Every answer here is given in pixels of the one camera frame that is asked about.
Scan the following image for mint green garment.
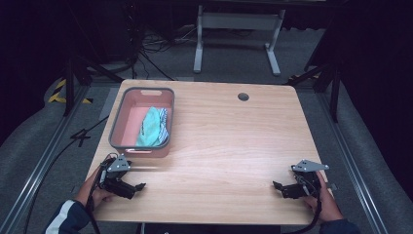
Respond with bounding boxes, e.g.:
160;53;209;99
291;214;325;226
134;106;165;148

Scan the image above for person's right hand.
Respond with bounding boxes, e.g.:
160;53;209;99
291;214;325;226
301;171;345;224

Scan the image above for pink basket with grey rim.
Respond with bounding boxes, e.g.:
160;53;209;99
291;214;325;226
108;87;176;159

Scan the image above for yellow black hazard tape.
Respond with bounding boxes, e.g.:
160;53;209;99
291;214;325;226
48;78;94;105

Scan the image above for right hand-held gripper cable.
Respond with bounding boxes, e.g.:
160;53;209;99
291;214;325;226
282;175;323;234

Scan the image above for person's left hand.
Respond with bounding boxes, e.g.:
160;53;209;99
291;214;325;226
75;166;115;207

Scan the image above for blue white striped garment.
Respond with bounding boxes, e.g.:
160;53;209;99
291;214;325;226
152;107;170;146

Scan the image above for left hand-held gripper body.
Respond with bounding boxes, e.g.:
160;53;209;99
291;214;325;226
97;153;137;200

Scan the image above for left hand-held gripper cable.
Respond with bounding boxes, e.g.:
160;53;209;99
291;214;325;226
85;152;119;234

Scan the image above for bundle of black floor cables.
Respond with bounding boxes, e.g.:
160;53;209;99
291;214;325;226
130;19;203;81

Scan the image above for grey metal table frame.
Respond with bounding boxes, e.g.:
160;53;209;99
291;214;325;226
193;4;286;77

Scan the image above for black floor cable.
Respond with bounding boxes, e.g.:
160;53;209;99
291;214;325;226
22;115;111;234

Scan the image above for aluminium floor rail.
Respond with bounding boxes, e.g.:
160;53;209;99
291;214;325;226
0;85;91;234
316;91;389;234

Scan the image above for hand-held gripper cable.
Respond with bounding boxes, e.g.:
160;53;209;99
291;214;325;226
85;152;119;234
282;175;323;234

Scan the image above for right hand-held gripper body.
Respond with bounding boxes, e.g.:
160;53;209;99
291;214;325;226
282;159;330;200

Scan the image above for black tripod stand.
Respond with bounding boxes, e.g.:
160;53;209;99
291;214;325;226
61;55;126;117
285;61;342;124

